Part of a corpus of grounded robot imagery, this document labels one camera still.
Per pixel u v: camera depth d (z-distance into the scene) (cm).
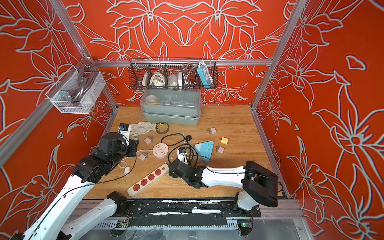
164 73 103
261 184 43
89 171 44
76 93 78
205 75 88
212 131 101
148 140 97
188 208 74
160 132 104
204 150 90
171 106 98
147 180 80
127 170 85
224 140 98
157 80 90
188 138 98
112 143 50
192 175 59
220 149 93
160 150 92
